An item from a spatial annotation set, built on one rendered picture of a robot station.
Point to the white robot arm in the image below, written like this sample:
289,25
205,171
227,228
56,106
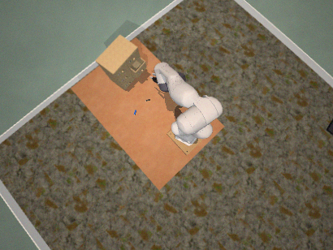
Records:
195,121

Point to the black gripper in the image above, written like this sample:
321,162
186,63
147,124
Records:
154,79

